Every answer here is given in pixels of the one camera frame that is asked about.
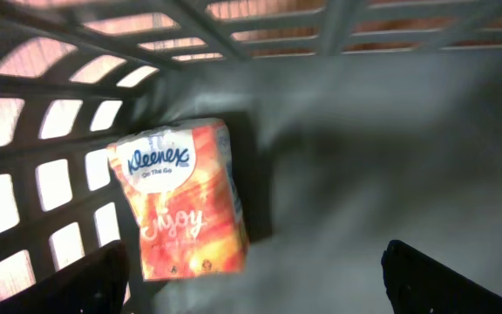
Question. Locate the grey plastic basket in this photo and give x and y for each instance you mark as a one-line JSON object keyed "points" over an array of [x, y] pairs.
{"points": [[352, 123]]}

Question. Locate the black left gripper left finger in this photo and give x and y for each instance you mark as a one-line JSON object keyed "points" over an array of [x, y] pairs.
{"points": [[94, 284]]}

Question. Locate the orange Kleenex tissue pack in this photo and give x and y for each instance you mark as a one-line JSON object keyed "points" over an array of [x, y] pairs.
{"points": [[178, 181]]}

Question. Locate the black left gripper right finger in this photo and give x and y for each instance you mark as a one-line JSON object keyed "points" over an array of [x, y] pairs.
{"points": [[415, 283]]}

